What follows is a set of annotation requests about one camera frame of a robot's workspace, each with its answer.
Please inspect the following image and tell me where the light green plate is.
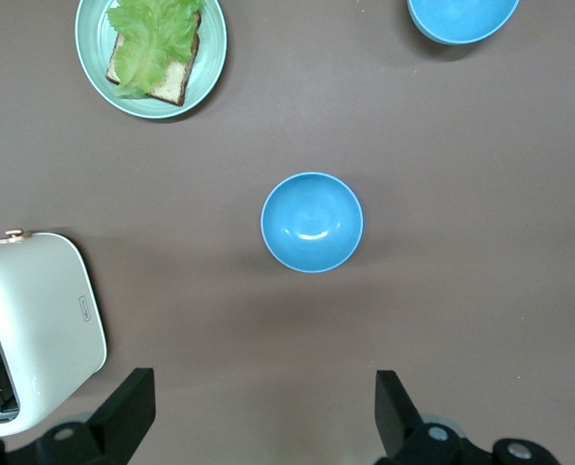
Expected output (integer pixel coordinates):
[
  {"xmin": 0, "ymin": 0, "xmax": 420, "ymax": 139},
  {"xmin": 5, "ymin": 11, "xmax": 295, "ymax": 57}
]
[{"xmin": 75, "ymin": 0, "xmax": 228, "ymax": 120}]

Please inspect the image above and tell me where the white bread slice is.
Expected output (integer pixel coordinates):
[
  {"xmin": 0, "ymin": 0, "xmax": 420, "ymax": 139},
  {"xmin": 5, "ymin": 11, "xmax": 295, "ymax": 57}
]
[{"xmin": 105, "ymin": 12, "xmax": 202, "ymax": 108}]

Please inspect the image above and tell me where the green lettuce leaf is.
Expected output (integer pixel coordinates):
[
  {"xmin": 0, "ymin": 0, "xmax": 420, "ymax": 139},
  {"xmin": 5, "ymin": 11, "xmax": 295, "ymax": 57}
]
[{"xmin": 106, "ymin": 0, "xmax": 206, "ymax": 99}]

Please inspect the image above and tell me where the cream white toaster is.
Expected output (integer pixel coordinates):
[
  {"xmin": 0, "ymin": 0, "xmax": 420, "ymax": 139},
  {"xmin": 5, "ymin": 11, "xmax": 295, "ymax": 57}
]
[{"xmin": 0, "ymin": 229, "xmax": 108, "ymax": 438}]

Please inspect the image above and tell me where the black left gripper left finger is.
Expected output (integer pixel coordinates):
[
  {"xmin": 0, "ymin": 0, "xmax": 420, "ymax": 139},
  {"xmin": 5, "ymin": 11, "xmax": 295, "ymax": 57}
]
[{"xmin": 33, "ymin": 367, "xmax": 157, "ymax": 465}]

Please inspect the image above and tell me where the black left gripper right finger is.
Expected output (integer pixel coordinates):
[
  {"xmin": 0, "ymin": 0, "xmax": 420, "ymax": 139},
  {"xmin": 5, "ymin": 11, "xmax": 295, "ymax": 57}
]
[{"xmin": 374, "ymin": 369, "xmax": 560, "ymax": 465}]

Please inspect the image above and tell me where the blue bowl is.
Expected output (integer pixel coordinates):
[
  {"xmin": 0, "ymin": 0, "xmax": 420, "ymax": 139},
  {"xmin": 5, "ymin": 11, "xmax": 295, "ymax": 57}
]
[
  {"xmin": 407, "ymin": 0, "xmax": 521, "ymax": 47},
  {"xmin": 260, "ymin": 171, "xmax": 365, "ymax": 274}
]

